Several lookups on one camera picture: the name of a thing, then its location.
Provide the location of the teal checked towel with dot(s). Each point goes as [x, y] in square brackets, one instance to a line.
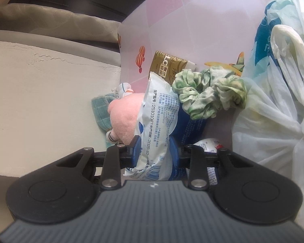
[101, 111]

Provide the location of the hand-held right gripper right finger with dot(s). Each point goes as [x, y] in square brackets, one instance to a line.
[174, 154]

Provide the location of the beige curtain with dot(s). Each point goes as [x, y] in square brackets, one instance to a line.
[53, 20]

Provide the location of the pink plush toy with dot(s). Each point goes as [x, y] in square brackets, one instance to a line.
[124, 119]

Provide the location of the white blue printed pouch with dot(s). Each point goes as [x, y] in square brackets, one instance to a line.
[154, 111]

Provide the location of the white plastic bag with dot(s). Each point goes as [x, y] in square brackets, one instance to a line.
[273, 121]

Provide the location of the small white red packet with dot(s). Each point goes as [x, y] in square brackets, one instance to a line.
[209, 145]

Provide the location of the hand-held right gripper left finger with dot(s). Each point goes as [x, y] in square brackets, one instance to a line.
[134, 151]

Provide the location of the green white scrunchie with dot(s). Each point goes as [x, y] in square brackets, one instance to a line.
[207, 98]

